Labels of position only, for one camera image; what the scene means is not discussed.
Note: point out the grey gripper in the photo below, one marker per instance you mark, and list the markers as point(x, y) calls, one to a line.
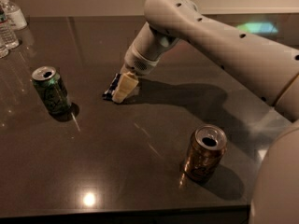
point(139, 62)

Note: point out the blue rxbar wrapper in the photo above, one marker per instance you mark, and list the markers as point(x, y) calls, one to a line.
point(108, 94)

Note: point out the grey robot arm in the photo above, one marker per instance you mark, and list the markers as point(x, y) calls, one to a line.
point(268, 69)

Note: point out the green soda can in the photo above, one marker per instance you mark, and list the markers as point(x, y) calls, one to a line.
point(51, 89)

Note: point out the brown soda can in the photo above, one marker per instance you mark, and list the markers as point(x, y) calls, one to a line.
point(207, 146)

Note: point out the clear bottle at edge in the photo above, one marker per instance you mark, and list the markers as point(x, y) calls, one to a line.
point(3, 49)

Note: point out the clear water bottle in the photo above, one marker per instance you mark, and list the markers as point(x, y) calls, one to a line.
point(6, 32)

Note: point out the hand sanitizer pump bottle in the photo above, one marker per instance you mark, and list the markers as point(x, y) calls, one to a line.
point(14, 15)

